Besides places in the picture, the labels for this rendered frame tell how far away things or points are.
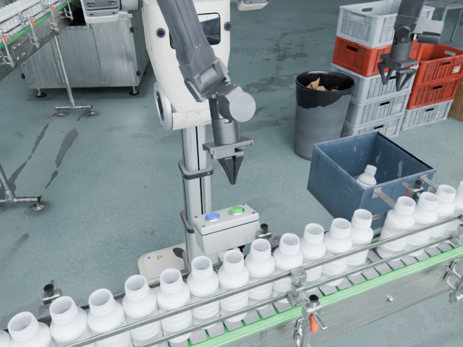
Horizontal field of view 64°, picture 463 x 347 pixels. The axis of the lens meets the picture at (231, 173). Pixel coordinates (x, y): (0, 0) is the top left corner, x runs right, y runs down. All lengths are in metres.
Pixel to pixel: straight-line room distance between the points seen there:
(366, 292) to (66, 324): 0.63
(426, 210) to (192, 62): 0.60
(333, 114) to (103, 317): 2.50
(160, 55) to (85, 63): 3.34
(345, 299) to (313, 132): 2.20
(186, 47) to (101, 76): 3.71
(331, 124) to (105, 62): 2.51
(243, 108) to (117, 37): 3.56
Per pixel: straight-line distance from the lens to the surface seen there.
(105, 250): 2.44
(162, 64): 1.08
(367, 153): 1.69
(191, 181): 1.32
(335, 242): 0.80
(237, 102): 0.72
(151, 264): 1.93
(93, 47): 4.31
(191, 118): 1.16
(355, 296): 0.93
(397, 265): 0.99
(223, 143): 0.80
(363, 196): 1.30
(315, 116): 2.93
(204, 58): 0.74
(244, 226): 0.85
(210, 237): 0.83
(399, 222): 0.91
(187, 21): 0.69
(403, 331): 2.15
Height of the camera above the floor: 1.68
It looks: 35 degrees down
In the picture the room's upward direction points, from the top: straight up
